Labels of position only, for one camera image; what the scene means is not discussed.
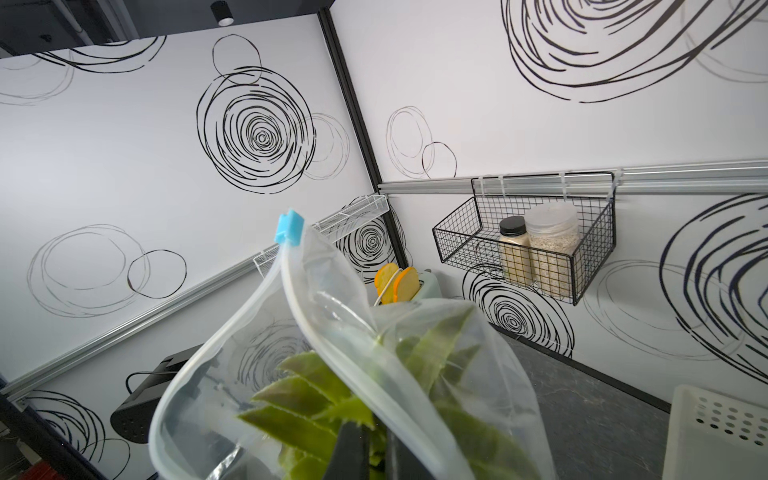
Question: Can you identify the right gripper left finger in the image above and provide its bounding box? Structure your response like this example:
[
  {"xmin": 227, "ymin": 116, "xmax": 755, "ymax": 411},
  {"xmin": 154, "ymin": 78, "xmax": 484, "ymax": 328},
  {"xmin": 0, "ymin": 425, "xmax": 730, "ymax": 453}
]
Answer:
[{"xmin": 323, "ymin": 422, "xmax": 369, "ymax": 480}]

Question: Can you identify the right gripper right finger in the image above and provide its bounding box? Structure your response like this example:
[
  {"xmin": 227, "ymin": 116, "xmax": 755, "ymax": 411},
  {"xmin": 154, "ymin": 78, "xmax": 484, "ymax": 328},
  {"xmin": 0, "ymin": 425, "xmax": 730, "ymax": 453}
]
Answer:
[{"xmin": 385, "ymin": 431, "xmax": 434, "ymax": 480}]

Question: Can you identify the zip-top bag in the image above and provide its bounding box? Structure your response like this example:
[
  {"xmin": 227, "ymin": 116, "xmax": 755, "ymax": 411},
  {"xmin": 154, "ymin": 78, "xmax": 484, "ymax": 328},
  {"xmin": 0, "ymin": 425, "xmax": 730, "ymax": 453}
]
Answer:
[{"xmin": 147, "ymin": 208, "xmax": 559, "ymax": 480}]

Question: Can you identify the pineapple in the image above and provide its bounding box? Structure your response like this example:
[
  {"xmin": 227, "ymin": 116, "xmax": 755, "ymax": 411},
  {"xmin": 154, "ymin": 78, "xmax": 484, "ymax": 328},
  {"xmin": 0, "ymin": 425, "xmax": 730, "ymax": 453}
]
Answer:
[{"xmin": 239, "ymin": 299, "xmax": 554, "ymax": 479}]

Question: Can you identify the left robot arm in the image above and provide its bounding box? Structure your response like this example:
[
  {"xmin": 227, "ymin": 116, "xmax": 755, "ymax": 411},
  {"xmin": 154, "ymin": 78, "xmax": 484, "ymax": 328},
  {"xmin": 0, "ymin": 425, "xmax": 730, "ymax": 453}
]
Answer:
[{"xmin": 110, "ymin": 345, "xmax": 201, "ymax": 444}]

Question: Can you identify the mint green toaster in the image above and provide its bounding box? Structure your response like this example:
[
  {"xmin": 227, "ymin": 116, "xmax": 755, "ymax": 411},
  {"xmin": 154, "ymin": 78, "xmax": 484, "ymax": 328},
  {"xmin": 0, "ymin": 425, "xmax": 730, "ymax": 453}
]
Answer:
[{"xmin": 413, "ymin": 270, "xmax": 443, "ymax": 301}]

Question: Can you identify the orange toast slice right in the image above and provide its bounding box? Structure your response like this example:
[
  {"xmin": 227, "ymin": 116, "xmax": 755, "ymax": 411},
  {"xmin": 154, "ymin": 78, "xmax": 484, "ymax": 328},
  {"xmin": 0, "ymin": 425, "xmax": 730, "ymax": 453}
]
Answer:
[{"xmin": 392, "ymin": 267, "xmax": 421, "ymax": 303}]

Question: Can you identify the yellow toast slice left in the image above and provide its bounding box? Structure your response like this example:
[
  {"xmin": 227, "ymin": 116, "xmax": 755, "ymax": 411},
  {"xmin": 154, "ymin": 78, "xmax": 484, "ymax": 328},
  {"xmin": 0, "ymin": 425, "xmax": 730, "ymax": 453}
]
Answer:
[{"xmin": 374, "ymin": 263, "xmax": 401, "ymax": 305}]

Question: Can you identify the black lid spice jar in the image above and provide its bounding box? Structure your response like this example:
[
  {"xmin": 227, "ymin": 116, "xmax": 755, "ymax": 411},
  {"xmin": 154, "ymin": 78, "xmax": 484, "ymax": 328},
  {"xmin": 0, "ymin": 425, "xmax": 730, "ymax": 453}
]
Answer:
[{"xmin": 499, "ymin": 216, "xmax": 534, "ymax": 288}]

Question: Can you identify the white lid jar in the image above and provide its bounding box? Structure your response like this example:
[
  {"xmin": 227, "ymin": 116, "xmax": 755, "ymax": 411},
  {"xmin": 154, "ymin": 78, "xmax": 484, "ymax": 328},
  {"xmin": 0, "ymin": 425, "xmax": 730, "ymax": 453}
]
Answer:
[{"xmin": 524, "ymin": 202, "xmax": 581, "ymax": 300}]

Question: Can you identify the white plastic basket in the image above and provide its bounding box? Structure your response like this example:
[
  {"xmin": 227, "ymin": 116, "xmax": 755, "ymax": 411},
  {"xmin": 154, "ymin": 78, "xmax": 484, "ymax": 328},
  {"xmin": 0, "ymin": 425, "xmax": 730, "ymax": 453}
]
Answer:
[{"xmin": 662, "ymin": 385, "xmax": 767, "ymax": 479}]

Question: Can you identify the white wire shelf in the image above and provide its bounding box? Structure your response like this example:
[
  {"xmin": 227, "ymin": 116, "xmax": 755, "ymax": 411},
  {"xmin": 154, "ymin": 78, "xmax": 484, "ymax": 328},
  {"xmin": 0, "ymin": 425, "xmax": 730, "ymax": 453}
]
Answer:
[{"xmin": 251, "ymin": 194, "xmax": 390, "ymax": 277}]

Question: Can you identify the black wire basket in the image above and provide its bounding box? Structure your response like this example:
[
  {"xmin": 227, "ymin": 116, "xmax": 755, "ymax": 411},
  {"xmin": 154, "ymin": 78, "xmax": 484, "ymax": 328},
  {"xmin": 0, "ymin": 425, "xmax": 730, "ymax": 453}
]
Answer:
[{"xmin": 432, "ymin": 171, "xmax": 618, "ymax": 304}]

